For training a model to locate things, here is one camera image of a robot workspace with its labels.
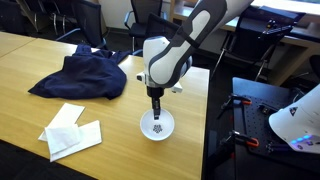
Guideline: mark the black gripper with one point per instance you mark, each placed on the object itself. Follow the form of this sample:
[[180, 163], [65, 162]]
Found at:
[[155, 91]]

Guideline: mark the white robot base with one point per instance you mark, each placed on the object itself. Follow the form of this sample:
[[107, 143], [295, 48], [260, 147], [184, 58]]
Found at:
[[300, 120]]

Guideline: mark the black perforated mounting table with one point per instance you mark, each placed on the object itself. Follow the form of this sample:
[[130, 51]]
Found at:
[[253, 123]]

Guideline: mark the black office chair with items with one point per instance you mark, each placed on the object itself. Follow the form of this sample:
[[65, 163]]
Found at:
[[250, 40]]

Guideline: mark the wide white paper towel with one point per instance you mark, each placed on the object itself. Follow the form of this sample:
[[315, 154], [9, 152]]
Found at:
[[90, 135]]

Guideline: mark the black office chair with armrests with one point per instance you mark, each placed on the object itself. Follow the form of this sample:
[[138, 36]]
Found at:
[[143, 16]]

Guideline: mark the long white paper towel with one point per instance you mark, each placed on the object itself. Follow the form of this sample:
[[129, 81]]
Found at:
[[68, 113]]

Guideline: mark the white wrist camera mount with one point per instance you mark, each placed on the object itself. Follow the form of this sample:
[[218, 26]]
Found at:
[[177, 88]]

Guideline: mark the black mesh office chair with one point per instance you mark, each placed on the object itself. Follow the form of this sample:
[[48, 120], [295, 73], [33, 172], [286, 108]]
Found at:
[[87, 20]]

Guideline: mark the navy blue cloth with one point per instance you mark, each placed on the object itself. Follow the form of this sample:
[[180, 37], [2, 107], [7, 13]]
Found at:
[[86, 75]]

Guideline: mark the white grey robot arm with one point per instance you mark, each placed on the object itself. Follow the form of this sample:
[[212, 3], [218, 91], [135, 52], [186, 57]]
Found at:
[[173, 56]]

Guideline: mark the small folded white towel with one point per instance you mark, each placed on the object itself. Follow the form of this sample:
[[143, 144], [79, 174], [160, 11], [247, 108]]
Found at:
[[61, 138]]

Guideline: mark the white bowl with blue print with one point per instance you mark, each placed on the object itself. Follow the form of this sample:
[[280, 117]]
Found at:
[[163, 125]]

